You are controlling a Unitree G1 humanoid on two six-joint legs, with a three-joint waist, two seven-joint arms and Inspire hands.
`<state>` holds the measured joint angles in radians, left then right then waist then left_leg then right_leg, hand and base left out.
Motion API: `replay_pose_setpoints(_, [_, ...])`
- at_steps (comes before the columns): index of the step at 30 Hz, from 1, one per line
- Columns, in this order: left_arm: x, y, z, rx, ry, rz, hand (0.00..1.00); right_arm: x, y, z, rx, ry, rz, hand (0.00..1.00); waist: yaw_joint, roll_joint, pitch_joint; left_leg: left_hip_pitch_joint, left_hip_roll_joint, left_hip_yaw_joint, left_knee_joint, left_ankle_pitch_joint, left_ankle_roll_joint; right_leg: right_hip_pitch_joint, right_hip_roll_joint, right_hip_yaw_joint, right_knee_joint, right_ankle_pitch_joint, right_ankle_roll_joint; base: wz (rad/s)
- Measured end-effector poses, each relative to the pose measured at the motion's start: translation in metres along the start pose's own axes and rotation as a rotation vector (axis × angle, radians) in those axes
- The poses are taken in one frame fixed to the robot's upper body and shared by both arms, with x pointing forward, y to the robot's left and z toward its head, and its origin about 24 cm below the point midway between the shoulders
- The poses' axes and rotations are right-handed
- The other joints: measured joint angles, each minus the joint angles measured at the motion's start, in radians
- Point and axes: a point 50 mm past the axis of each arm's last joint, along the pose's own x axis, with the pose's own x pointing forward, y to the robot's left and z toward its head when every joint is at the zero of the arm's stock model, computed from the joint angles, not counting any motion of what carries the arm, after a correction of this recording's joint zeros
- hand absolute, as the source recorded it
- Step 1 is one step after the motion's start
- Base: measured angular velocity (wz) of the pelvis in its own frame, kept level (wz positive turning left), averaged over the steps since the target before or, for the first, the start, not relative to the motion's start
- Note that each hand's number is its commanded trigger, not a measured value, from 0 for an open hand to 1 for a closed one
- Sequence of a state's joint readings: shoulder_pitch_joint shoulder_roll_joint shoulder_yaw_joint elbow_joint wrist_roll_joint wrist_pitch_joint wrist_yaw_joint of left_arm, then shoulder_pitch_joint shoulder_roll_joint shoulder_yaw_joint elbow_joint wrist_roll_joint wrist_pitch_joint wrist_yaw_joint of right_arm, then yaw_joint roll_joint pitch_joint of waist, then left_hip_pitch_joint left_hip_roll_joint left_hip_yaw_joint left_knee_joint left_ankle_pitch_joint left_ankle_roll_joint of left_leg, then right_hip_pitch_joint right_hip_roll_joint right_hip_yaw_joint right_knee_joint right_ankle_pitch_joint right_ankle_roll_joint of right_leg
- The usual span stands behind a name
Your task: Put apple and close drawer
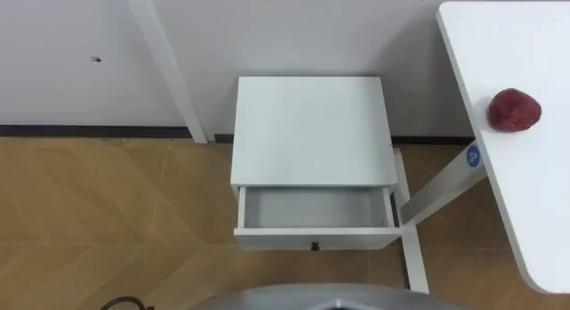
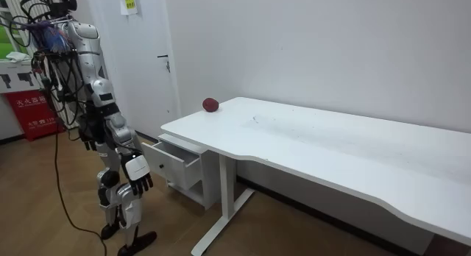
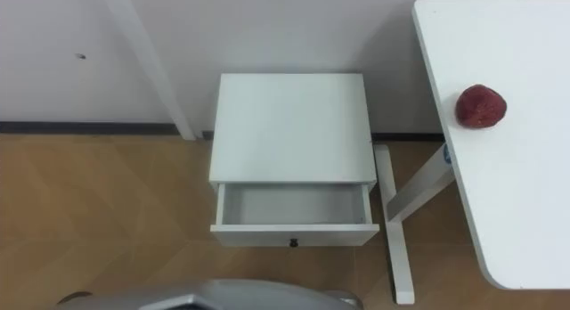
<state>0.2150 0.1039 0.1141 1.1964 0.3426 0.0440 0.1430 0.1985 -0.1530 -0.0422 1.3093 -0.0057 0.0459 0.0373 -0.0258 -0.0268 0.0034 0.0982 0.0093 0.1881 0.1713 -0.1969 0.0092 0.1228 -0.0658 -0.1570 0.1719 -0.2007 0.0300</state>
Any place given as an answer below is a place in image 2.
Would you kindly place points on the white door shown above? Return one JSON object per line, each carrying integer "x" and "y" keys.
{"x": 140, "y": 83}

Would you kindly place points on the red fire equipment box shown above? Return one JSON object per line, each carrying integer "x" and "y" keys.
{"x": 31, "y": 116}

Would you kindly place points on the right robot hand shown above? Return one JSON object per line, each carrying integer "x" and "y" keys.
{"x": 137, "y": 168}

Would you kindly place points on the yellow label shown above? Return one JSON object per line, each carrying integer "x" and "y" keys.
{"x": 129, "y": 1}

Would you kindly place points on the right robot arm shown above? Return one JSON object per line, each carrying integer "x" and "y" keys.
{"x": 90, "y": 61}

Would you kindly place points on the robot body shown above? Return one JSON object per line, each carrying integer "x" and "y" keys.
{"x": 63, "y": 6}

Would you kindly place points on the white cabinet drawer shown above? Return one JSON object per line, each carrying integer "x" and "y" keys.
{"x": 173, "y": 167}

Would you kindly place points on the white radiator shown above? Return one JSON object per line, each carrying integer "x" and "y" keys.
{"x": 14, "y": 6}

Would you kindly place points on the red fruit soft toy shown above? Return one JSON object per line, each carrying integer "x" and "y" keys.
{"x": 210, "y": 104}

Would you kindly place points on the white bedside cabinet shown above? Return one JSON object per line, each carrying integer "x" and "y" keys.
{"x": 209, "y": 164}

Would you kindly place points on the white paper sheet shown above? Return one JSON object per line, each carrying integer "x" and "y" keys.
{"x": 127, "y": 11}

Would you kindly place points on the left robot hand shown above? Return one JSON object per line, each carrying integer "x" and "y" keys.
{"x": 88, "y": 132}

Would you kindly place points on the white desk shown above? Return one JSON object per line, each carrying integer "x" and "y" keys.
{"x": 331, "y": 138}

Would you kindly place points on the white cloth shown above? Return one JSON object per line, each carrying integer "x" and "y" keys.
{"x": 17, "y": 56}

